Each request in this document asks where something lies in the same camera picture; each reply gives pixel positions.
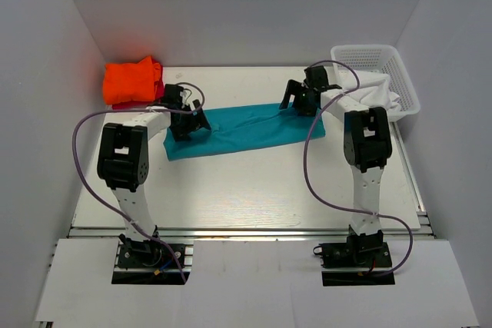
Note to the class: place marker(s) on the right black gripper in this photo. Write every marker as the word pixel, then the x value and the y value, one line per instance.
pixel 293 88

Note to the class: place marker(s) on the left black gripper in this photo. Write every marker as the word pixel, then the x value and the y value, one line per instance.
pixel 197 121

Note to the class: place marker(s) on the teal t-shirt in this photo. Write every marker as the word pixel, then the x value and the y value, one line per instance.
pixel 244 128

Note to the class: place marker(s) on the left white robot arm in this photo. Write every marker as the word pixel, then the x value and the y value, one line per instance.
pixel 123 159

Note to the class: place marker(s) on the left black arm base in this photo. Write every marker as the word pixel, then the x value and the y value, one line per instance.
pixel 149 263

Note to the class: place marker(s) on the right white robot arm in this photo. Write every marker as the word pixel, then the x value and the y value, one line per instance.
pixel 366 141

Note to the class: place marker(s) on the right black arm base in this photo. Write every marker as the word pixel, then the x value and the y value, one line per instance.
pixel 360 261

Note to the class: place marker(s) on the red folded t-shirt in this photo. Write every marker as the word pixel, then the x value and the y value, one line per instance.
pixel 158 90

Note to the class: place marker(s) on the white crumpled t-shirt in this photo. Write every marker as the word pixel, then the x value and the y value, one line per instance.
pixel 374 90

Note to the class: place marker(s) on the orange folded t-shirt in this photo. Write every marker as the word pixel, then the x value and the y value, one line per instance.
pixel 128 81

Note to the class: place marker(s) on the white plastic basket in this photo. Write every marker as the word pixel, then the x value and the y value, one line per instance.
pixel 383 59

